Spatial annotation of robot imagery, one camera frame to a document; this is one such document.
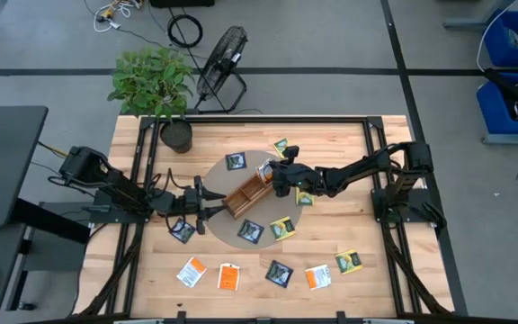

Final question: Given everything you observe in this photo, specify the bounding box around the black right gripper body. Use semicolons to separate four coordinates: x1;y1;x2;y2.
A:
278;146;327;198

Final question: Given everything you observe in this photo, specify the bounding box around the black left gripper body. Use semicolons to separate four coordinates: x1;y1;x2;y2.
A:
182;175;206;236

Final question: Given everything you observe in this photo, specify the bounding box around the orange and white tea packet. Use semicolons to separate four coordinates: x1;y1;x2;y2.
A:
304;264;333;291
176;256;208;289
217;262;241;292
256;157;276;185

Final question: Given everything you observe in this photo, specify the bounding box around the green and yellow tea packet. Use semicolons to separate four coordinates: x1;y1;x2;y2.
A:
335;248;364;275
269;216;297;242
272;138;290;159
295;187;316;207

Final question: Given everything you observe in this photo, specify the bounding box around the dark blue tea packet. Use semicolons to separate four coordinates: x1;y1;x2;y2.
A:
225;151;247;172
236;219;265;246
264;259;295;289
168;218;197;245

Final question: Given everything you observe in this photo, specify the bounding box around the wooden three-compartment organizer box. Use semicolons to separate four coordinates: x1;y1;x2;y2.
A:
221;170;276;221

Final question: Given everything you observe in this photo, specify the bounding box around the round grey mat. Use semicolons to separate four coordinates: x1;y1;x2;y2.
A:
202;149;305;251

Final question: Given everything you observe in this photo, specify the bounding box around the black floor fan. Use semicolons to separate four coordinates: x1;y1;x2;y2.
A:
194;25;249;115

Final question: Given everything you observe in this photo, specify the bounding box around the green potted plant black pot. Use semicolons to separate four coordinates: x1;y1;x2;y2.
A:
107;46;196;155

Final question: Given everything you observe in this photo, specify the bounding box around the black desk foot bar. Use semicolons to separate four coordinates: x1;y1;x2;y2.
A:
10;197;92;245

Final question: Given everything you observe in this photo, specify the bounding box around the black desk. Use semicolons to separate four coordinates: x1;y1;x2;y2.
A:
0;105;49;229

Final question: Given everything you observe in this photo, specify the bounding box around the black box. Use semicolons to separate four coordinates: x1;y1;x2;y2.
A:
149;0;216;9

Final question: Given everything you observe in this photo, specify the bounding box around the dark grey desk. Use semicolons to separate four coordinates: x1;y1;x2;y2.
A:
0;223;35;324

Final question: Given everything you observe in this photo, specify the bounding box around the blue storage bin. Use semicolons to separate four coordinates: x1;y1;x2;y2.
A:
483;9;518;68
476;72;518;135

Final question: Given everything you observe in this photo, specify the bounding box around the grey bin stand base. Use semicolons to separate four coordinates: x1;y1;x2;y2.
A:
481;130;518;146

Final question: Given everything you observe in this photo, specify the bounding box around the grey metal stand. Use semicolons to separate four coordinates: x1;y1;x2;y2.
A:
442;0;516;31

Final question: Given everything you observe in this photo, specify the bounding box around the black aluminium table frame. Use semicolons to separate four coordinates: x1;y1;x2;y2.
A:
73;114;456;324

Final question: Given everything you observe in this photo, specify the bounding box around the yellow cable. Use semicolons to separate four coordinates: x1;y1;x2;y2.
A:
37;141;69;158

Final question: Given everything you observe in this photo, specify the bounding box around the coiled black cable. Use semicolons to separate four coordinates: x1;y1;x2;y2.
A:
166;13;204;50

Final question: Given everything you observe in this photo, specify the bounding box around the white cable bundle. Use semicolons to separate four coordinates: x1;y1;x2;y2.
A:
92;0;143;33

